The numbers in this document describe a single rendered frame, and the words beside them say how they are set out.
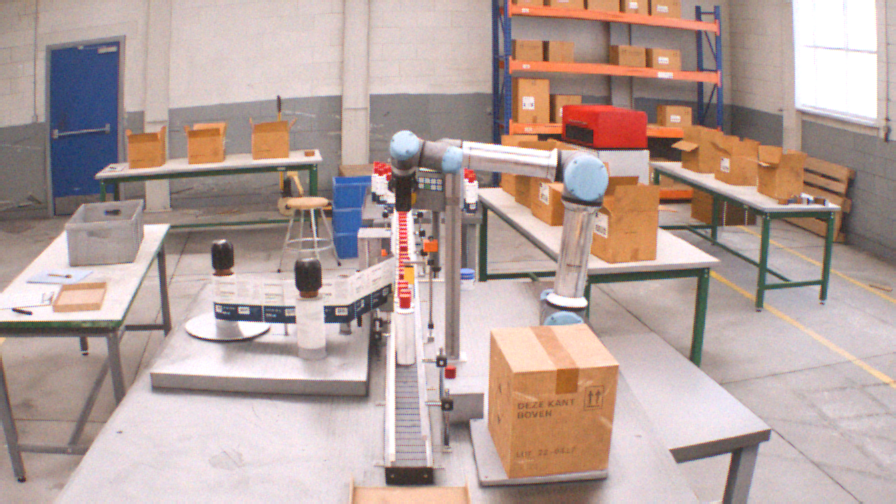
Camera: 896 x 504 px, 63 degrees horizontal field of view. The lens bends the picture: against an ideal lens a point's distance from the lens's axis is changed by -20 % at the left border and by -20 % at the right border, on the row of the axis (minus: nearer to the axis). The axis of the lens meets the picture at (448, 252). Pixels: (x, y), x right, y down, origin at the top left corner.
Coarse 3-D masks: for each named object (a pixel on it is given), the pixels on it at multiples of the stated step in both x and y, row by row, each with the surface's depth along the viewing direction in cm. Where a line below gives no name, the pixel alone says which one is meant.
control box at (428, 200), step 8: (416, 168) 271; (416, 176) 271; (424, 176) 270; (432, 176) 268; (440, 176) 267; (416, 192) 272; (424, 192) 271; (432, 192) 269; (440, 192) 268; (416, 200) 273; (424, 200) 271; (432, 200) 270; (440, 200) 268; (416, 208) 274; (424, 208) 272; (432, 208) 270; (440, 208) 269
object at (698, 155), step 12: (684, 132) 748; (696, 132) 750; (708, 132) 716; (720, 132) 719; (684, 144) 735; (696, 144) 754; (708, 144) 719; (684, 156) 747; (696, 156) 725; (708, 156) 722; (684, 168) 749; (696, 168) 727; (708, 168) 724
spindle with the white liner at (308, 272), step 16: (304, 272) 256; (320, 272) 260; (304, 288) 257; (304, 304) 258; (320, 304) 260; (304, 320) 259; (320, 320) 261; (304, 336) 261; (320, 336) 262; (304, 352) 262; (320, 352) 263
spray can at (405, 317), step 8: (400, 296) 256; (408, 296) 255; (400, 304) 256; (408, 304) 256; (400, 312) 255; (408, 312) 255; (400, 320) 256; (408, 320) 256; (400, 328) 256; (408, 328) 256; (400, 336) 257; (408, 336) 257; (400, 344) 258; (408, 344) 257; (400, 352) 258; (408, 352) 258; (400, 360) 259; (408, 360) 258
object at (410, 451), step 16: (400, 368) 257; (416, 368) 257; (400, 384) 245; (416, 384) 245; (400, 400) 233; (416, 400) 234; (400, 416) 223; (416, 416) 223; (400, 432) 213; (416, 432) 213; (400, 448) 204; (416, 448) 204; (400, 464) 196; (416, 464) 196
